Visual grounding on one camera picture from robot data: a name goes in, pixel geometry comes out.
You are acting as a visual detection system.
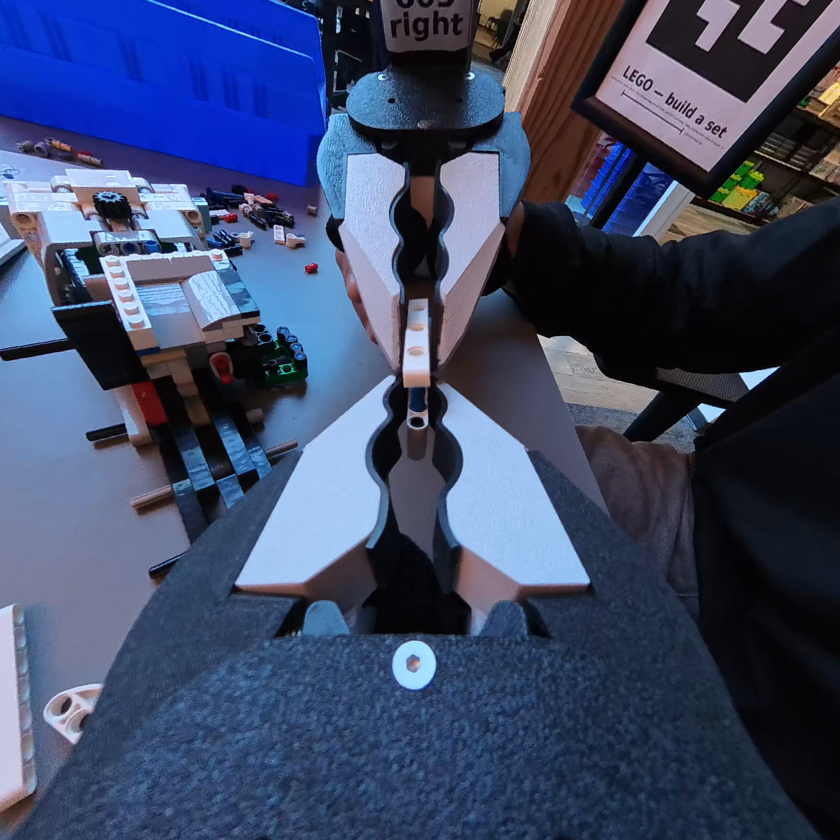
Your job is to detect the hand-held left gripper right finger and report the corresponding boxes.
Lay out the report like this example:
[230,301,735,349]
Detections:
[430,379,593,616]

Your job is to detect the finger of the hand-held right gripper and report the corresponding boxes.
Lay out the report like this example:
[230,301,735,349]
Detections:
[430,151,508,368]
[337,154,411,374]

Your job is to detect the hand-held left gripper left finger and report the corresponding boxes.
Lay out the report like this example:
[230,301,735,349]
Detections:
[234,375,403,614]

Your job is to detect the small grey lego connector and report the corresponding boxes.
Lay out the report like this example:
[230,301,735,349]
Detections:
[405,387,431,460]

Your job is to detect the short white lego beam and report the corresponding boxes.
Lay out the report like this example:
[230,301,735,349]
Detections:
[402,298,432,388]

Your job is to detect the person's right forearm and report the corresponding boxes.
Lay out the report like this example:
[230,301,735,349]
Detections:
[505,196,840,383]

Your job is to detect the pile of small lego pieces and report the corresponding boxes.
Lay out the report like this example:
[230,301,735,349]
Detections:
[197,185,308,258]

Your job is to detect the green lego block black pins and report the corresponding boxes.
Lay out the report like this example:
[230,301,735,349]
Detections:
[258,325,310,389]

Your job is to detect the white lego truck model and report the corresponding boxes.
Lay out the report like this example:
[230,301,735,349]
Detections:
[0,167,301,578]

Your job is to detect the row of loose lego pieces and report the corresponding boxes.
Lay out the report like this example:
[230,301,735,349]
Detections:
[16,136,104,167]

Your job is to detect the white curved lego piece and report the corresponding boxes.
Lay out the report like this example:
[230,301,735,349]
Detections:
[42,682,104,744]

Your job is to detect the long white lego beam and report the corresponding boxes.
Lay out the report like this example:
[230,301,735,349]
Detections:
[0,604,38,812]

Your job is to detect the person's right hand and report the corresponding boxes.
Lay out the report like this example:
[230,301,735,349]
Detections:
[335,248,381,345]

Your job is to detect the wooden pillar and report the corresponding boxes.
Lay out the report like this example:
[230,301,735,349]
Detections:
[502,0,647,204]

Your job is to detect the rack of blue crates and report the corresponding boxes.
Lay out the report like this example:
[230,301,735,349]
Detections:
[566,134,697,238]

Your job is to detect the blue plastic bin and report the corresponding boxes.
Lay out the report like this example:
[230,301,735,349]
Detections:
[0,0,327,86]
[0,39,328,188]

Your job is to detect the black chair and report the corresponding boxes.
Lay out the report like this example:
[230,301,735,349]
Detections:
[622,366,782,442]

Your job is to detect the black framed sign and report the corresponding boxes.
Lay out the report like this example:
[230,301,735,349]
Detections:
[571,0,840,198]

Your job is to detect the store shelf with goods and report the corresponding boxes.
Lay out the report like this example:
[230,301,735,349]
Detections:
[692,62,840,227]

